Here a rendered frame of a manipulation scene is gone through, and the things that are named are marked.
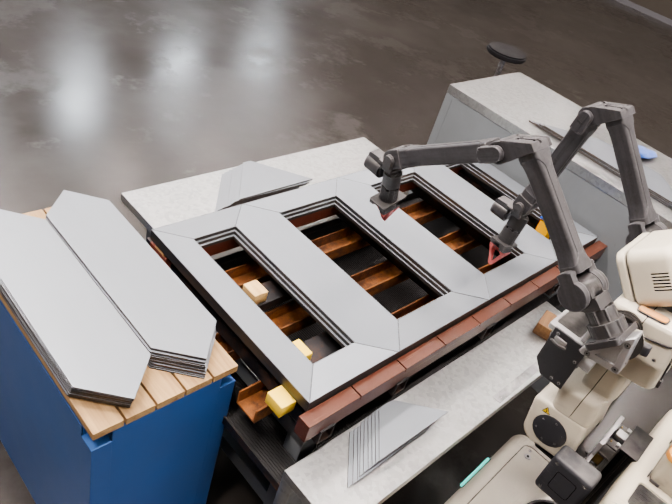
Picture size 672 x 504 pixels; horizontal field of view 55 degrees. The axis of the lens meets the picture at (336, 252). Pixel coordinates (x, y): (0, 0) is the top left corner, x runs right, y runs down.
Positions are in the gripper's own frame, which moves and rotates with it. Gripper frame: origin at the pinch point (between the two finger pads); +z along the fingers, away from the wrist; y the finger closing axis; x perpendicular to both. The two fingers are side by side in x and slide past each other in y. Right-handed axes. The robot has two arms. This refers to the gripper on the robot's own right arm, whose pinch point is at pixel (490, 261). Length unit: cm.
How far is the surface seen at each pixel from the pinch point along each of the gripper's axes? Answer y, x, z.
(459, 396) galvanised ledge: 36, 27, 27
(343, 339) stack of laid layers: 69, 0, 19
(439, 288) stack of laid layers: 25.8, -1.0, 8.6
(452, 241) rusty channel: -24.0, -25.7, 12.0
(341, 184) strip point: 18, -58, 6
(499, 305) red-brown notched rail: 11.9, 14.4, 5.6
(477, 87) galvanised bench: -70, -74, -37
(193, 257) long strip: 88, -46, 23
